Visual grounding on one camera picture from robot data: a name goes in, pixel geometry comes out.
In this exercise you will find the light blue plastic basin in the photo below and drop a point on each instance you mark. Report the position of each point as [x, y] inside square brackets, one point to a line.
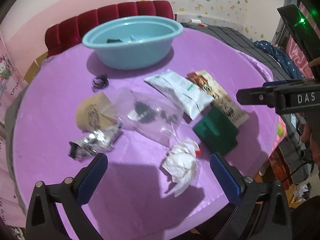
[157, 34]

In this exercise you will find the black rubber glove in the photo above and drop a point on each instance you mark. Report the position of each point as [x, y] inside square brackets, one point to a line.
[110, 40]

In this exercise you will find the silver foil wrapper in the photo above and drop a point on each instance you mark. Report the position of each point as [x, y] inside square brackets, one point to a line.
[99, 141]

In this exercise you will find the green scouring pad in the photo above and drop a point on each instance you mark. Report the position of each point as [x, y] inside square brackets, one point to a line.
[217, 132]

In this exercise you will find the brown snack packet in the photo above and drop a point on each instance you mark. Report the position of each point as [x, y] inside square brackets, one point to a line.
[222, 100]

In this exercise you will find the cardboard box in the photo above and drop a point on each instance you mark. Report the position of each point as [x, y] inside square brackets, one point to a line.
[34, 68]

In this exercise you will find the grey plaid bedding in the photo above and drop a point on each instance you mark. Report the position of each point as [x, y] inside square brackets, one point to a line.
[239, 42]

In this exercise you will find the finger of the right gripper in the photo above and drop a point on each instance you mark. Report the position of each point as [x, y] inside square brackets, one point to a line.
[275, 82]
[257, 96]

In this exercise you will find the purple quilted table cover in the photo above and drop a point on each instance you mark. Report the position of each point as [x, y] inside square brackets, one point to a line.
[132, 200]

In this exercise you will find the white bottle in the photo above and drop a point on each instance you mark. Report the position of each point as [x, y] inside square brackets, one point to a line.
[195, 21]

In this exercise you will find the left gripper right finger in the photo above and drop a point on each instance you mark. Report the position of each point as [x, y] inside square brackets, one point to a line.
[261, 209]

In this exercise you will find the red velvet tufted headboard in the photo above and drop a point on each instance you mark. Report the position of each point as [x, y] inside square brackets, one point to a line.
[70, 32]

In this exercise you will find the yellow-green ball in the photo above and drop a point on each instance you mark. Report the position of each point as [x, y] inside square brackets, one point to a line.
[280, 130]

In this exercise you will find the white snack packet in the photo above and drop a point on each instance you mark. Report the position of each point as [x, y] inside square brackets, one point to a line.
[181, 92]

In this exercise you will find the clear zip bag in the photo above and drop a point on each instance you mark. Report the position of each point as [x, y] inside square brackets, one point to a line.
[153, 116]

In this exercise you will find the pink Hello Kitty curtain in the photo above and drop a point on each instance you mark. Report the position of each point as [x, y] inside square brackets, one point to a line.
[11, 86]

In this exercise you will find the dark blue star cloth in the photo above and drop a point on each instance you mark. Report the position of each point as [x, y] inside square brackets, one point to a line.
[287, 65]

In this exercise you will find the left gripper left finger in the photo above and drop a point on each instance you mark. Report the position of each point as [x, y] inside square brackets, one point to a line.
[43, 218]

